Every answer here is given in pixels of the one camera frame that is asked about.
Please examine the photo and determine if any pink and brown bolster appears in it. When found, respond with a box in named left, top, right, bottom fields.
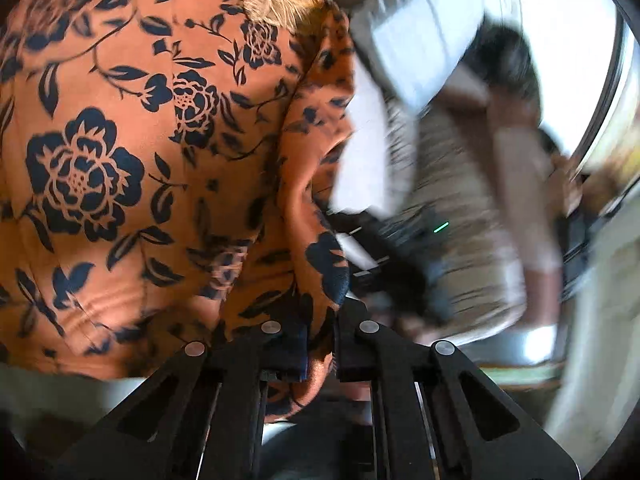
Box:
left=445, top=65, right=566, bottom=331

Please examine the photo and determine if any light blue pillow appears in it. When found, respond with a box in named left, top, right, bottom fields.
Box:
left=347, top=0, right=488, bottom=108

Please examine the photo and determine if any cream striped patterned blanket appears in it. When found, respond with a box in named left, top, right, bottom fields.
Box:
left=385, top=105, right=531, bottom=346

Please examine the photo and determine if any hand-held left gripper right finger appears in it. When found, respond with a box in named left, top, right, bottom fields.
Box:
left=335, top=300, right=581, bottom=480

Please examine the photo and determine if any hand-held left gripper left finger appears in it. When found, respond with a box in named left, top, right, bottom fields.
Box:
left=50, top=321, right=310, bottom=480

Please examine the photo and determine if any green striped mat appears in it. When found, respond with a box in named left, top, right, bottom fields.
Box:
left=475, top=362, right=563, bottom=391

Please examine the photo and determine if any orange floral garment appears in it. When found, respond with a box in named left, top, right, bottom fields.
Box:
left=0, top=0, right=358, bottom=423

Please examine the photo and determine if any window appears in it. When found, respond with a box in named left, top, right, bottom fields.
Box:
left=520, top=0, right=640, bottom=176

